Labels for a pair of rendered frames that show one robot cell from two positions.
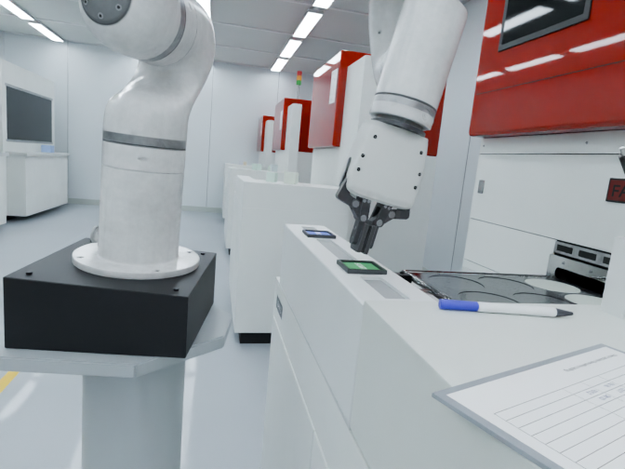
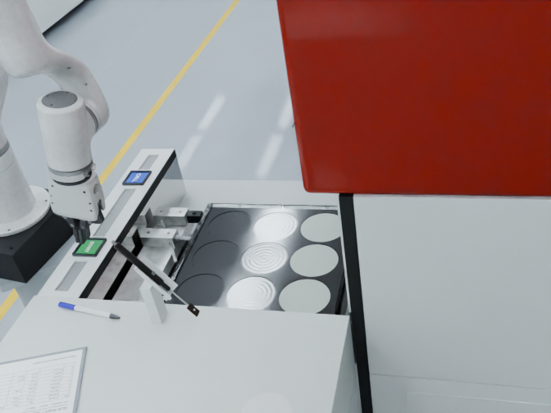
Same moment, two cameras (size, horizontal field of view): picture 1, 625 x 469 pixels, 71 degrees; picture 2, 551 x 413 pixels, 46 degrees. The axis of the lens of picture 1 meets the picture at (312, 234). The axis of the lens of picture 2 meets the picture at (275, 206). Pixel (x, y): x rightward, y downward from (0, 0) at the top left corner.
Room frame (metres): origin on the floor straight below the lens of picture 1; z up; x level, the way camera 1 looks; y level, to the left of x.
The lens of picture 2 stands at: (-0.13, -1.00, 1.78)
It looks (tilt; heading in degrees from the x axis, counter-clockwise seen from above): 36 degrees down; 32
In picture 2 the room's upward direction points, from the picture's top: 10 degrees counter-clockwise
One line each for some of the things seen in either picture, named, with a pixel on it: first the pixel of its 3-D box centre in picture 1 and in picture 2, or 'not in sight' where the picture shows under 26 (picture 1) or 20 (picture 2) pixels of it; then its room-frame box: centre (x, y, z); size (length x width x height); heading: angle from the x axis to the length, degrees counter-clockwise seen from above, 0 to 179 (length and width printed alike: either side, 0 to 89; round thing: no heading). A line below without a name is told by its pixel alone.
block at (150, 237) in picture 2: not in sight; (160, 237); (0.73, -0.14, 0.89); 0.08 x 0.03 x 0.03; 103
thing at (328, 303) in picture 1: (332, 290); (123, 236); (0.72, -0.04, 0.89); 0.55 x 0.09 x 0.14; 13
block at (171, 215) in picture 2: not in sight; (171, 215); (0.81, -0.12, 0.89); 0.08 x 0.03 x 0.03; 103
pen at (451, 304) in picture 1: (506, 308); (88, 310); (0.43, -0.20, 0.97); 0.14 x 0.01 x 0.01; 93
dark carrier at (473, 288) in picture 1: (544, 302); (264, 258); (0.73, -0.41, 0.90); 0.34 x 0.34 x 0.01; 13
